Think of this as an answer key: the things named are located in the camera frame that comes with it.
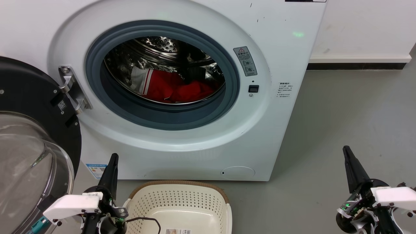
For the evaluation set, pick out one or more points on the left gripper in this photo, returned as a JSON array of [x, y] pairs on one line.
[[105, 222]]

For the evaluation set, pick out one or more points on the white and black baseboard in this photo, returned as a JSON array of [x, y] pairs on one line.
[[357, 59]]

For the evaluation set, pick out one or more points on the silver door hinge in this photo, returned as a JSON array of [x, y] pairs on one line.
[[75, 92]]

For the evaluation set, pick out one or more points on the stainless steel washing machine drum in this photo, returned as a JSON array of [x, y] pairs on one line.
[[159, 44]]

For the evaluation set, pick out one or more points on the small text sticker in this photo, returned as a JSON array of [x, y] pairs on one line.
[[284, 90]]

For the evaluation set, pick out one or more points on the round drain filter cover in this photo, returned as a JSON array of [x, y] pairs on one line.
[[238, 173]]

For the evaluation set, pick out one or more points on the black door latch socket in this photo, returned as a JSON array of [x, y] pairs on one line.
[[253, 88]]

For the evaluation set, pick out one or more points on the blue energy label sticker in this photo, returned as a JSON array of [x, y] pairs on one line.
[[96, 171]]

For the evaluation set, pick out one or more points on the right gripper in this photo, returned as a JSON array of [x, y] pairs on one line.
[[360, 211]]

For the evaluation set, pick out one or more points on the black glass washer door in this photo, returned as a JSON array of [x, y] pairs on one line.
[[35, 94]]

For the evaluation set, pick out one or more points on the printed paper label strip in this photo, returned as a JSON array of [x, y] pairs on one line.
[[178, 231]]

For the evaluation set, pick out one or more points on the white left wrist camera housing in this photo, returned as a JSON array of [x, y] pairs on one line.
[[71, 204]]

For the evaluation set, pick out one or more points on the red and white garment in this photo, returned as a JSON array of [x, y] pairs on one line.
[[175, 88]]

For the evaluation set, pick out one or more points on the white front-load washing machine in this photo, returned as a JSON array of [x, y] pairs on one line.
[[286, 130]]

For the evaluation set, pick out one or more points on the grey rubber door gasket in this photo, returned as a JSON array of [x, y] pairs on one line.
[[162, 117]]

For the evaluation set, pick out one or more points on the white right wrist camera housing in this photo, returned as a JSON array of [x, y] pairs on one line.
[[393, 196]]

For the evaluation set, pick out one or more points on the cream perforated laundry basket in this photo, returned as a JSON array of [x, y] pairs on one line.
[[182, 203]]

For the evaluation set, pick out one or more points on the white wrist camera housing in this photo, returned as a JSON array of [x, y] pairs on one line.
[[71, 204], [393, 196]]

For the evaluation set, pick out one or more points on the grey warning sticker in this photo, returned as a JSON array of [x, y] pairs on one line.
[[245, 61]]

